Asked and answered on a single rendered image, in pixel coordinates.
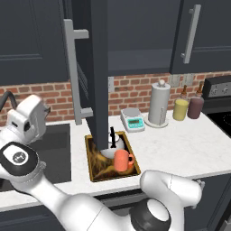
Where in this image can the gold brown tray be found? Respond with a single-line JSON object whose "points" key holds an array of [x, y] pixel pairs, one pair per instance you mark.
{"points": [[97, 168]]}

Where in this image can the yellow squeeze bottle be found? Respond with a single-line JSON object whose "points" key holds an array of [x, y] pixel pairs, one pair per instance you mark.
{"points": [[180, 109]]}

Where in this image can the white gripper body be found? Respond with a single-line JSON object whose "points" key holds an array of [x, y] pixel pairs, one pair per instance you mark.
{"points": [[34, 112]]}

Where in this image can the black stove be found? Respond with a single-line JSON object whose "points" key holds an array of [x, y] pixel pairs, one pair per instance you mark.
{"points": [[218, 99]]}

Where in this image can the white kitchen scale teal display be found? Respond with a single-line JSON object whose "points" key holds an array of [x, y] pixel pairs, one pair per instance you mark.
{"points": [[132, 118]]}

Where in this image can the grey wall outlet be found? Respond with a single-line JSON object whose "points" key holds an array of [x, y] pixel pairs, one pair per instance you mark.
{"points": [[111, 84], [175, 80], [188, 78]]}

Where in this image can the dark open cabinet interior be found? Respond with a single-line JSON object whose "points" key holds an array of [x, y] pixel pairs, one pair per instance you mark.
{"points": [[138, 33]]}

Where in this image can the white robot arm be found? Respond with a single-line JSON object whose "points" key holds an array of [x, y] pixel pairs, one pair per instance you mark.
{"points": [[87, 207]]}

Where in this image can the black tap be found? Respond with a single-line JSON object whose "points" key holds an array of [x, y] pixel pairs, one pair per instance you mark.
{"points": [[10, 97]]}

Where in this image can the dark red squeeze bottle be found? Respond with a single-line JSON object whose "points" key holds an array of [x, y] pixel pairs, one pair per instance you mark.
{"points": [[195, 107]]}

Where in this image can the white paper towel roll holder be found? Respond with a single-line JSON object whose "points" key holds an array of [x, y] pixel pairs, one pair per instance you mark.
{"points": [[158, 103]]}

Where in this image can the orange mug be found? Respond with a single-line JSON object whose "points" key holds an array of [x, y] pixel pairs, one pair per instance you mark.
{"points": [[121, 161]]}

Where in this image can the dark open cabinet door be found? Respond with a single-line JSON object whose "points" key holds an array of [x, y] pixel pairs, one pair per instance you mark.
{"points": [[97, 75]]}

